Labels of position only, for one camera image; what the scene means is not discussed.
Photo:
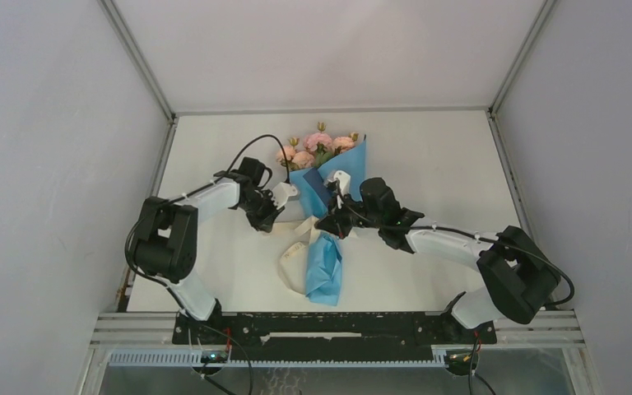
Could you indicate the cream lace ribbon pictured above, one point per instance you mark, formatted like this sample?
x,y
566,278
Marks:
x,y
292,264

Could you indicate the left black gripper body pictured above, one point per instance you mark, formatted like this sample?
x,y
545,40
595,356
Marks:
x,y
261,209

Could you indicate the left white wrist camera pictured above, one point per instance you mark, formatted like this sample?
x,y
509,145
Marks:
x,y
282,193

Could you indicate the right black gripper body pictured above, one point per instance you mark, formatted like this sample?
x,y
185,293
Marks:
x,y
348,214

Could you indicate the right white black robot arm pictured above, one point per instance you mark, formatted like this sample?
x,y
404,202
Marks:
x,y
518,278

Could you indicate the blue wrapping paper sheet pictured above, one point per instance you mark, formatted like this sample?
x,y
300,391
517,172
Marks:
x,y
326,169

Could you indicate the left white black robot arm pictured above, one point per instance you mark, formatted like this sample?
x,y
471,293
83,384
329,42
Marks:
x,y
162,245

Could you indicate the pink fake flower bunch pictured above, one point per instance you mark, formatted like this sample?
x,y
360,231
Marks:
x,y
316,148

